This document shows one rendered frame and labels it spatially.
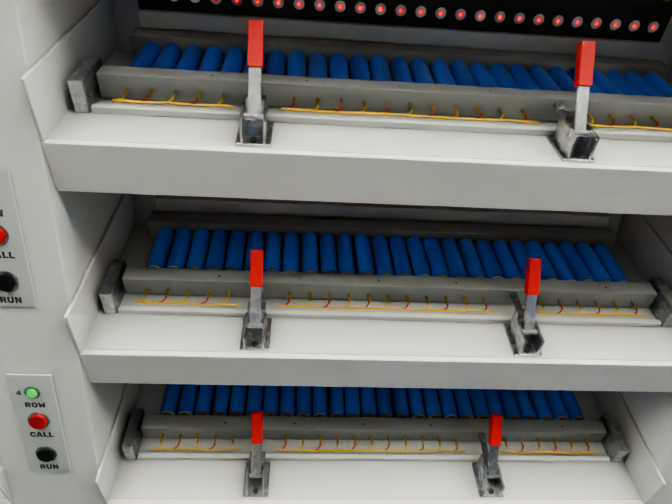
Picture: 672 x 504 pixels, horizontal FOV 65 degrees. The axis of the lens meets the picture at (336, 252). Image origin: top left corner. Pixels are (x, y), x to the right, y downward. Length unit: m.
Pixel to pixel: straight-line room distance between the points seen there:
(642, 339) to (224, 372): 0.43
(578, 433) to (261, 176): 0.51
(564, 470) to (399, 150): 0.46
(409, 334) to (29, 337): 0.35
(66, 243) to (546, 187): 0.41
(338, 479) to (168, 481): 0.19
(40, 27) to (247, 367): 0.33
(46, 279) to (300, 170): 0.24
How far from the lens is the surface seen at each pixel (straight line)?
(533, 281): 0.54
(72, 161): 0.47
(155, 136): 0.45
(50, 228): 0.49
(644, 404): 0.73
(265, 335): 0.51
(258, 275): 0.50
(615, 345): 0.62
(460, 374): 0.55
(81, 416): 0.59
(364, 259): 0.58
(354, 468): 0.67
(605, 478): 0.75
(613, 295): 0.64
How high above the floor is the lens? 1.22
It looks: 25 degrees down
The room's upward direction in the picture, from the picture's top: 4 degrees clockwise
